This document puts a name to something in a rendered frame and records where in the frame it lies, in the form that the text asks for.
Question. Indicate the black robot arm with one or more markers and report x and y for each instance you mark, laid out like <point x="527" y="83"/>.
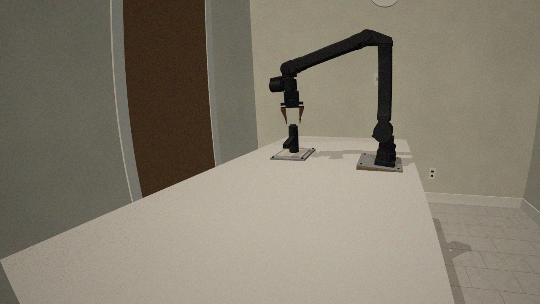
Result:
<point x="386" y="154"/>

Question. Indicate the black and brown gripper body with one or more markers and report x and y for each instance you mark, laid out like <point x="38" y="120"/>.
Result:
<point x="292" y="106"/>

